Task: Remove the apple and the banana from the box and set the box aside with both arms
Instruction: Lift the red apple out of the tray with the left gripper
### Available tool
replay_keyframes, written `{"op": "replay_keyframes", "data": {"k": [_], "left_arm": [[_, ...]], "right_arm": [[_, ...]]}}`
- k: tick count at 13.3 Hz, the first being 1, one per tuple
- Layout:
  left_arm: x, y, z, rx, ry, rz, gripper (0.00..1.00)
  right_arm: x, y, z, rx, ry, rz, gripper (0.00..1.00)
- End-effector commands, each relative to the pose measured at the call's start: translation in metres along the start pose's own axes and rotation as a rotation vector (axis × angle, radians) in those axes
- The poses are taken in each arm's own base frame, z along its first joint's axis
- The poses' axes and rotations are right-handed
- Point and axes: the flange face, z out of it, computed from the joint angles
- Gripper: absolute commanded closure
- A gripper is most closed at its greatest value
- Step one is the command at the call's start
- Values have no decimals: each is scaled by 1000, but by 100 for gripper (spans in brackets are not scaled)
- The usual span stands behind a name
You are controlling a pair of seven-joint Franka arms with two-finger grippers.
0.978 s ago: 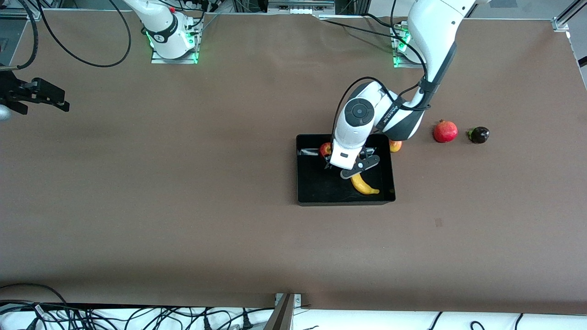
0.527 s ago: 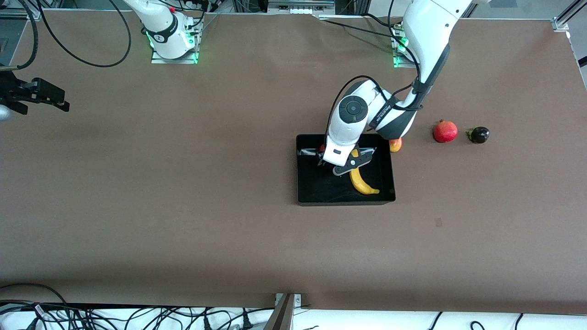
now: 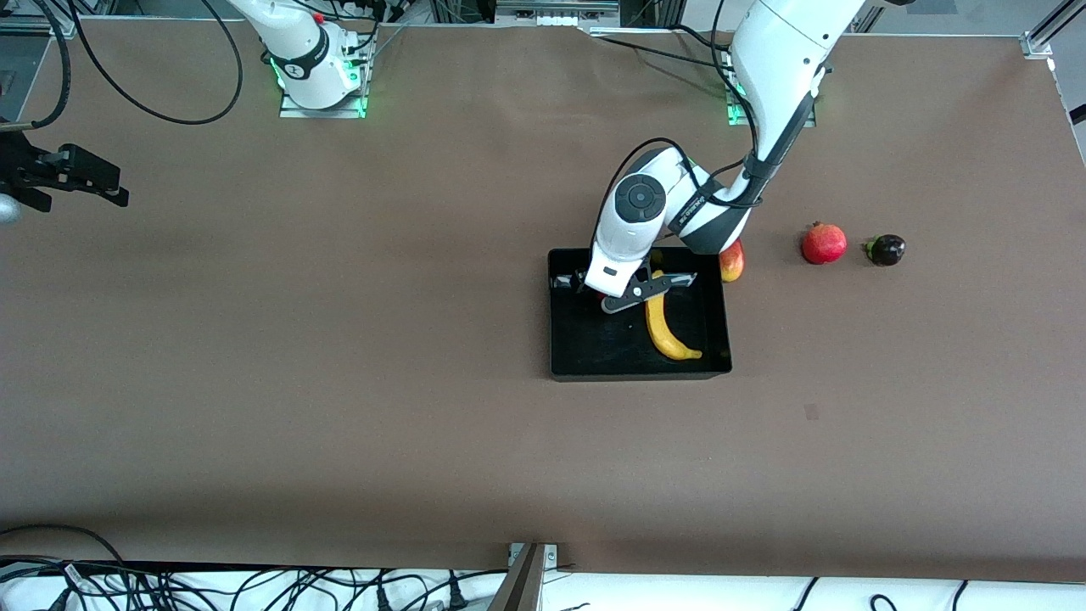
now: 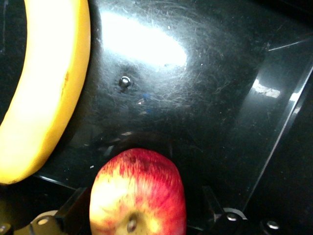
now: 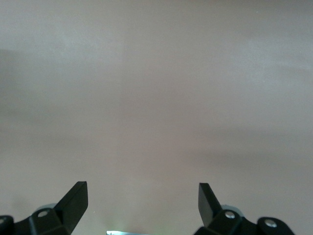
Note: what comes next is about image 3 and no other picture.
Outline grey metal beam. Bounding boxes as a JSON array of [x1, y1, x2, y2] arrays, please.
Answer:
[[487, 543, 546, 611]]

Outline silver corner bracket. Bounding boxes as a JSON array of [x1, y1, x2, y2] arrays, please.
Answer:
[[507, 541, 559, 571]]

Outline aluminium frame profile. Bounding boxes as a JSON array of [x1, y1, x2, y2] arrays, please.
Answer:
[[1021, 0, 1086, 60], [0, 14, 82, 37]]

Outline black plastic tray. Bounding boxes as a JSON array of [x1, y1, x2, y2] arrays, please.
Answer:
[[547, 247, 733, 382]]

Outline black base cable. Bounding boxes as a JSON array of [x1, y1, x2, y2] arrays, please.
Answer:
[[594, 32, 731, 70], [669, 23, 729, 50]]

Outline red pomegranate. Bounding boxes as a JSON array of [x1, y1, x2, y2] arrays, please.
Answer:
[[801, 221, 848, 266]]

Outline yellow banana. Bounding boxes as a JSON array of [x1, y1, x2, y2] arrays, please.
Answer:
[[645, 270, 703, 362]]

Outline black hanging gripper cable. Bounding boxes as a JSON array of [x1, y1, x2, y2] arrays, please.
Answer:
[[0, 0, 73, 131], [599, 0, 817, 223]]

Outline white power strip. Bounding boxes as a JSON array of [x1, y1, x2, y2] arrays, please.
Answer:
[[495, 0, 621, 28]]

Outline dark purple mangosteen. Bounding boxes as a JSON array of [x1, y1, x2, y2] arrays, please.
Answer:
[[863, 234, 907, 267]]

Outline black looped cable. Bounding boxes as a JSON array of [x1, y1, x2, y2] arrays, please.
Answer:
[[70, 0, 244, 126]]

